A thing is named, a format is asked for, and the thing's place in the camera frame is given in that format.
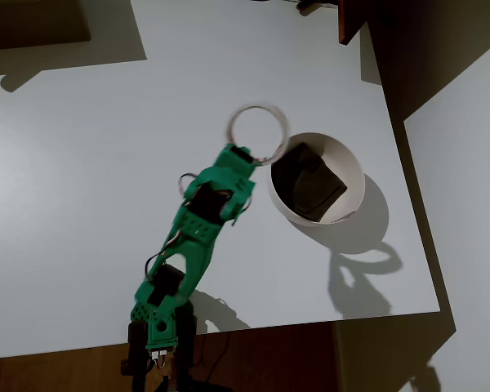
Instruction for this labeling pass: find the beige masking tape roll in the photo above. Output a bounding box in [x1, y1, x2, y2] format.
[227, 103, 291, 169]

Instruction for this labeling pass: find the dark cloth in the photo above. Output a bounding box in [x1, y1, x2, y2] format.
[270, 142, 349, 224]

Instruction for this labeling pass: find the beige round bowl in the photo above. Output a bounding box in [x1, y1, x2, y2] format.
[266, 131, 367, 227]

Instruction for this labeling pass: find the brown wooden board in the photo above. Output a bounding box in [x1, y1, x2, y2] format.
[337, 0, 371, 46]

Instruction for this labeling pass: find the white side furniture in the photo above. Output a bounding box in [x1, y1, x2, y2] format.
[403, 38, 490, 392]

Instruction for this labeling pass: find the black wrist servo cable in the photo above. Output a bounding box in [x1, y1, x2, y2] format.
[177, 172, 199, 200]

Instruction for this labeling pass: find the grey elbow servo cable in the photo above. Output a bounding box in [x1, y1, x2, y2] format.
[144, 234, 177, 283]

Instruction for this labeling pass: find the thin black floor cable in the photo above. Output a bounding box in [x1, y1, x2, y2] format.
[195, 331, 234, 385]

